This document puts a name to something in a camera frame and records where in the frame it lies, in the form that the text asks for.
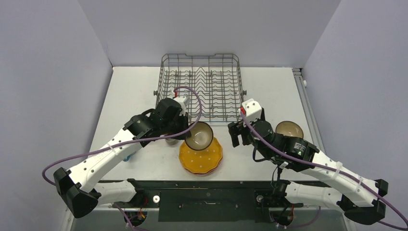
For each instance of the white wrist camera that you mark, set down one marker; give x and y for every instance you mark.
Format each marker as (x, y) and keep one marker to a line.
(183, 100)
(252, 110)

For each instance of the aluminium rail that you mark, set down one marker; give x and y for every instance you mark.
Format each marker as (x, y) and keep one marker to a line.
(311, 121)

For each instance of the grey wire dish rack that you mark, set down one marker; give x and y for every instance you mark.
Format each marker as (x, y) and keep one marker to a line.
(212, 82)

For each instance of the pink plate under stack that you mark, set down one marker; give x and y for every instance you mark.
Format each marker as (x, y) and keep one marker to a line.
(201, 169)

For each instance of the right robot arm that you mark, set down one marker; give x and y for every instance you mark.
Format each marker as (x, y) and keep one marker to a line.
(345, 191)

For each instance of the grey ceramic mug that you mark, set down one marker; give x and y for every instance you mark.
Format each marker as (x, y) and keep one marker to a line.
(171, 142)

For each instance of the blue mug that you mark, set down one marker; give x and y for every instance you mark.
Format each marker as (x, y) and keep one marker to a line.
(128, 158)

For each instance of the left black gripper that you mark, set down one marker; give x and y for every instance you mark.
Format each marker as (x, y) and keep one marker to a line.
(184, 120)

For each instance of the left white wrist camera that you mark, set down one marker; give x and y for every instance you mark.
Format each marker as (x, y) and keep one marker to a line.
(183, 100)

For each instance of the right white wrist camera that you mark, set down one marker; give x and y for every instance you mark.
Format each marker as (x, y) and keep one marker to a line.
(252, 110)

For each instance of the yellow polka dot plate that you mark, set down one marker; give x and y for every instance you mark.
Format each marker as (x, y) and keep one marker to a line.
(214, 153)

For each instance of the dark patterned cream bowl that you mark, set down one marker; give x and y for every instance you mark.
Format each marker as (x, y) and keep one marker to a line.
(201, 137)

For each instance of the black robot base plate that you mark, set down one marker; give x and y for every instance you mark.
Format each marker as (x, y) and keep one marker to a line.
(206, 200)

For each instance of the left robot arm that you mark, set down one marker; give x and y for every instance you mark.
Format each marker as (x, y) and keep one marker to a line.
(80, 187)

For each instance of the brown speckled cream bowl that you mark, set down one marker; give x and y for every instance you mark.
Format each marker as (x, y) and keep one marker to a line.
(289, 128)

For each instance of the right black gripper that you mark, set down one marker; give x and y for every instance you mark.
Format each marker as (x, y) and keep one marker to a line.
(239, 128)

